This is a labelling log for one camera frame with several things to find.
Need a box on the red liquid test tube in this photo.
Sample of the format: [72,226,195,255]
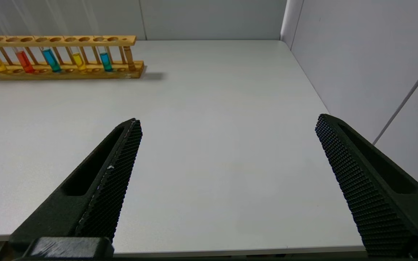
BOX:
[13,46,35,74]

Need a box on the blue-green liquid test tube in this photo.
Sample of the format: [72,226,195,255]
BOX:
[97,45,114,72]
[40,46,62,73]

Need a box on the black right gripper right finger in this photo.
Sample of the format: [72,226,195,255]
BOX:
[315,114,418,258]

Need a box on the wooden test tube rack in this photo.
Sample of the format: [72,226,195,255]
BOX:
[0,35,145,80]

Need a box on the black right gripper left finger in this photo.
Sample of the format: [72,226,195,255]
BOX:
[9,118,143,243]

